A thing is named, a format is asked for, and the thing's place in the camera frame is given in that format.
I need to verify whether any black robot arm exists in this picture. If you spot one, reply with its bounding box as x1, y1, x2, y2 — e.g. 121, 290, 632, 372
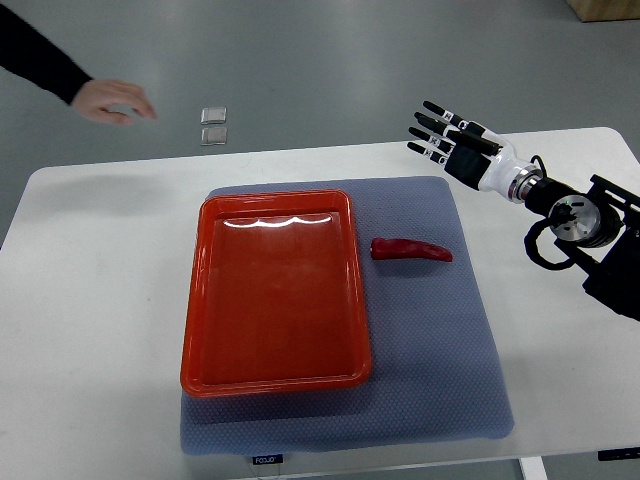
407, 101, 639, 319

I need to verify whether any red pepper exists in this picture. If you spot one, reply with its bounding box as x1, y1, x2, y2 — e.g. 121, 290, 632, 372
370, 237, 453, 262

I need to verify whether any person's bare hand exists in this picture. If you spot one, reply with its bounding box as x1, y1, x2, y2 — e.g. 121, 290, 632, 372
71, 79, 157, 125

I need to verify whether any white table leg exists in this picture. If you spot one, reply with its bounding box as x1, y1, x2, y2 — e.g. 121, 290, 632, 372
518, 456, 548, 480

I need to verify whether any metal floor plate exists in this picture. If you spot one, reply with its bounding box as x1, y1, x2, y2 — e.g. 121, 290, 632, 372
200, 106, 227, 125
201, 126, 228, 146

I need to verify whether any lower metal floor plate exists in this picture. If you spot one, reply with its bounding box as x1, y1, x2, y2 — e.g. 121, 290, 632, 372
201, 126, 228, 146

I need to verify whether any blue-grey foam mat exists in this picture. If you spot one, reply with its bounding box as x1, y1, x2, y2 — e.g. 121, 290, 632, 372
180, 176, 514, 456

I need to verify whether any black table label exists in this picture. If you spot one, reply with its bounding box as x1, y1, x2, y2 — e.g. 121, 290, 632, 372
252, 454, 284, 466

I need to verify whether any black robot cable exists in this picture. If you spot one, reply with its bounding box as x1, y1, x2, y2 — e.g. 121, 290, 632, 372
523, 154, 581, 269

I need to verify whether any red plastic tray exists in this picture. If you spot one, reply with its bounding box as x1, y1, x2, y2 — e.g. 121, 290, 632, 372
180, 189, 372, 399

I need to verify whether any upper metal floor plate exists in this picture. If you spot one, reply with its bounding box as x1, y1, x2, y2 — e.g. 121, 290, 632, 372
200, 106, 227, 125

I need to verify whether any black table control panel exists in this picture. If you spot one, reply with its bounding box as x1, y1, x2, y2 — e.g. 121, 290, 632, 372
597, 447, 640, 462

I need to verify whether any black sleeved forearm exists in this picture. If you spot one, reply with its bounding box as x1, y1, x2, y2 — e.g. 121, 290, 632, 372
1, 5, 92, 105

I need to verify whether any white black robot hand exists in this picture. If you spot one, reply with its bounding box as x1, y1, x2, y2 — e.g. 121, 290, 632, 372
407, 100, 532, 192

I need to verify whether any wooden box corner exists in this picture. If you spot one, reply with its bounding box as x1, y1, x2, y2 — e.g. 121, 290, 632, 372
567, 0, 640, 22

